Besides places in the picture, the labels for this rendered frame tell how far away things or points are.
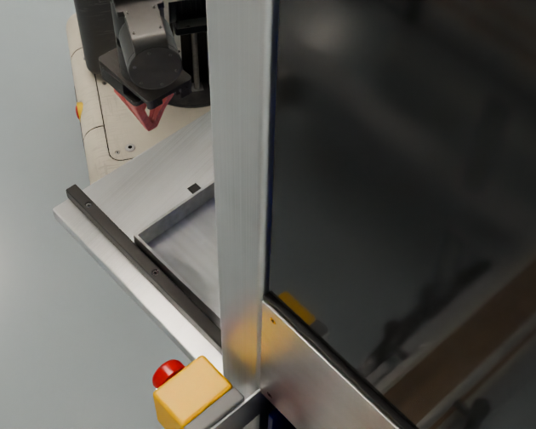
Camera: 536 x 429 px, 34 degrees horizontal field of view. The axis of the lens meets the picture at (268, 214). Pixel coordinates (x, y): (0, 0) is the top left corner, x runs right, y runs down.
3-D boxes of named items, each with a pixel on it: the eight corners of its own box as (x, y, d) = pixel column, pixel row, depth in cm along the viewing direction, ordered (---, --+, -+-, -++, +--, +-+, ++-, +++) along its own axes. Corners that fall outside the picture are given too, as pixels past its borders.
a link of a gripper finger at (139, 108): (141, 151, 109) (134, 94, 102) (107, 120, 112) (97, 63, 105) (184, 125, 112) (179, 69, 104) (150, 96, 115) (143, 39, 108)
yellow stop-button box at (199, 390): (245, 425, 100) (245, 397, 94) (196, 466, 97) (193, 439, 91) (202, 380, 103) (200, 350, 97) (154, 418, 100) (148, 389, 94)
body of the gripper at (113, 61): (150, 114, 101) (144, 65, 96) (98, 70, 106) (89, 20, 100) (194, 89, 104) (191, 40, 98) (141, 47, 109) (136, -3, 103)
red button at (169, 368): (197, 388, 101) (196, 372, 97) (170, 410, 99) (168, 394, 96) (177, 366, 102) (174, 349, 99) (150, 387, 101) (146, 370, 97)
